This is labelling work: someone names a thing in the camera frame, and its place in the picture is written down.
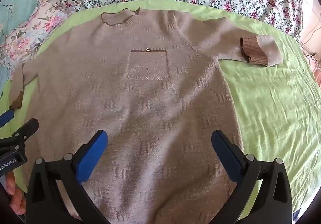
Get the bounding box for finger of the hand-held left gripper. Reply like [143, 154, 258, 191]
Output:
[0, 119, 39, 158]
[0, 109, 15, 129]

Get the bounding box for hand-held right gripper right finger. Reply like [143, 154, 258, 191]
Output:
[211, 130, 294, 224]

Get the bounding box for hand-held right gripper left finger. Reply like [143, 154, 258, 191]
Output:
[26, 130, 111, 224]

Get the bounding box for beige knit sweater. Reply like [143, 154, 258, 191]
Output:
[9, 7, 283, 224]

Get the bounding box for person's left hand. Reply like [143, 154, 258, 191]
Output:
[5, 171, 27, 216]

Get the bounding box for green bed sheet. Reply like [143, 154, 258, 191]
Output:
[0, 0, 321, 219]

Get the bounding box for pastel floral pillow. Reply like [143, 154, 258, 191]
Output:
[0, 0, 76, 69]

